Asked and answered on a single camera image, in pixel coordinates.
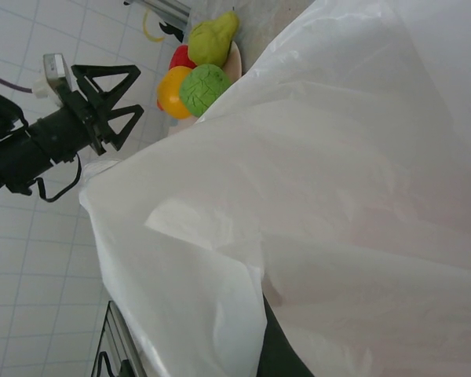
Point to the yellow-green pear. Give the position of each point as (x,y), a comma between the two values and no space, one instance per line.
(214,39)

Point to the round pale plate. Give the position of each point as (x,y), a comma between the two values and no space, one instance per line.
(235,63)

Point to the green apple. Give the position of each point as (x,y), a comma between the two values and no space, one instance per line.
(202,88)

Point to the aluminium corner post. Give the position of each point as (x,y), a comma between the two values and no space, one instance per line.
(169,9)

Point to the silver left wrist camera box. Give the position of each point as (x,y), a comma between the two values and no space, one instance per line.
(55,68)

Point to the yellow-orange round fruit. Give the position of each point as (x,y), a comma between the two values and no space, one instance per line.
(170,92)

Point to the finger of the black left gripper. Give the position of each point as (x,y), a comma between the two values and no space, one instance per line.
(102,70)
(115,114)

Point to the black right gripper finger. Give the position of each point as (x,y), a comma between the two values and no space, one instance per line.
(278,353)

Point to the red pear with stem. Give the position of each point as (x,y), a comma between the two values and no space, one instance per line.
(180,57)

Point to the translucent white plastic bag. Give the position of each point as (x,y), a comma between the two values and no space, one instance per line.
(298,176)

